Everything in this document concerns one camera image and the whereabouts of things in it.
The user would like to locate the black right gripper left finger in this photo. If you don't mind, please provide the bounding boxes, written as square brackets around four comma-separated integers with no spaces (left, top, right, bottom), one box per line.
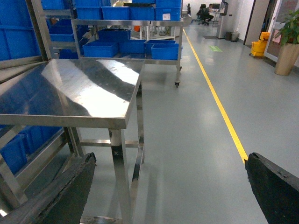
[0,153,96,224]

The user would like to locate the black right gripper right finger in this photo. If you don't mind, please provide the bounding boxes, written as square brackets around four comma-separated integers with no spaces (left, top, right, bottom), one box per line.
[245,153,299,224]

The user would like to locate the steel shelf rack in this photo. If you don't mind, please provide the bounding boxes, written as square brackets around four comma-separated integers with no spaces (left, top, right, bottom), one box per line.
[0,0,85,214]

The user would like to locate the wheeled steel shelf cart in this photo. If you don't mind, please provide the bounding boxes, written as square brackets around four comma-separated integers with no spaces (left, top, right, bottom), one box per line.
[71,0,184,87]

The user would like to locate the small steel table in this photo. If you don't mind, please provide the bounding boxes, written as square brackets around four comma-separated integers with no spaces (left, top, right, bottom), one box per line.
[0,58,144,224]

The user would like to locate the yellow mop bucket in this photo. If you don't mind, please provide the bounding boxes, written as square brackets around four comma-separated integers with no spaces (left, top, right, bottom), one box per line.
[249,32,270,58]

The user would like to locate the tall beige planter plant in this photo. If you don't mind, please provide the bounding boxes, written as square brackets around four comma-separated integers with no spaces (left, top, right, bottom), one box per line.
[275,9,299,76]

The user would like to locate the seated person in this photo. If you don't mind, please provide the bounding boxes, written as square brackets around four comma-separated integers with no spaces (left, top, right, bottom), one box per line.
[197,4,214,25]

